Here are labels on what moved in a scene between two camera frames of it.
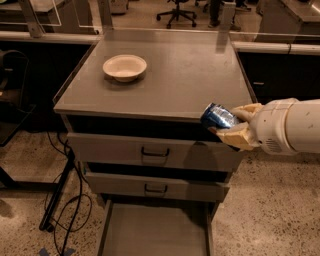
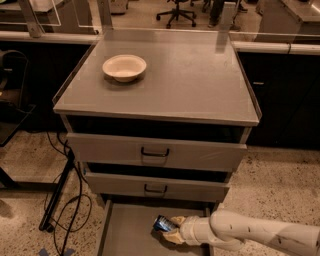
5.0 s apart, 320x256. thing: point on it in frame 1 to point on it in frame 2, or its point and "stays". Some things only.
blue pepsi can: x=217 y=116 to x=162 y=223
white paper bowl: x=125 y=67 stays
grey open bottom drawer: x=157 y=228 stays
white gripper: x=270 y=126 to x=188 y=229
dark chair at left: x=14 y=69 stays
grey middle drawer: x=158 y=186 stays
